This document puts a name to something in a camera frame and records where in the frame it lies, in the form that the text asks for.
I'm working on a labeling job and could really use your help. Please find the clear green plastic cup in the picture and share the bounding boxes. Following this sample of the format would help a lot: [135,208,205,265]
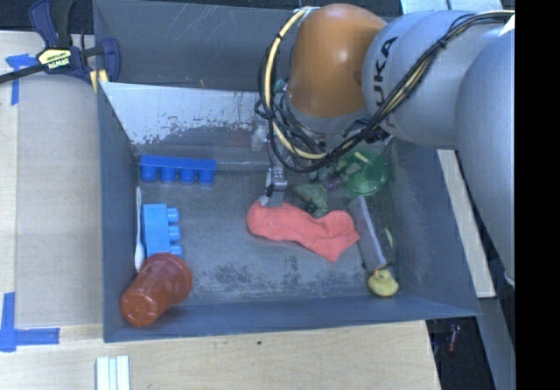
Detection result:
[339,148,389,198]

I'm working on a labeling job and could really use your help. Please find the green toy figure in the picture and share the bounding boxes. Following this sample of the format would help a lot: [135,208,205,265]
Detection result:
[291,163,351,219]

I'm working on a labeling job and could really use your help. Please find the long blue toy brick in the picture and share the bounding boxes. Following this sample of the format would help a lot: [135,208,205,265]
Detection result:
[138,154,219,185]

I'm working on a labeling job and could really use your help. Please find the orange plastic cup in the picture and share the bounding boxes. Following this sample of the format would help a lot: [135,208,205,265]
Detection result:
[120,252,194,329]

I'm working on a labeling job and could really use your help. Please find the short blue toy brick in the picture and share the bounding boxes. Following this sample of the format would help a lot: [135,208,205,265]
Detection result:
[142,203,185,261]

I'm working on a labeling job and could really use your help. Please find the white plastic spoon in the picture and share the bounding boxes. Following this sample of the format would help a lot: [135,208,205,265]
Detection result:
[133,185,147,274]

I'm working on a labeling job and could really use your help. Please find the yellow rubber duck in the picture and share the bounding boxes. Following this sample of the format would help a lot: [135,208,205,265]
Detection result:
[366,268,400,298]

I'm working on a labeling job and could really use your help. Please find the orange cloth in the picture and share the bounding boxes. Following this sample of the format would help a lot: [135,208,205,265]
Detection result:
[246,199,361,264]

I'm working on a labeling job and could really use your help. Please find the grey metal bin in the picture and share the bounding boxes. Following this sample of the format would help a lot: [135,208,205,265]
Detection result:
[91,0,483,344]

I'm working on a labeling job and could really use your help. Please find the grey flat block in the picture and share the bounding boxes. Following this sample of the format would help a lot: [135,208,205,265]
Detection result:
[347,195,389,274]

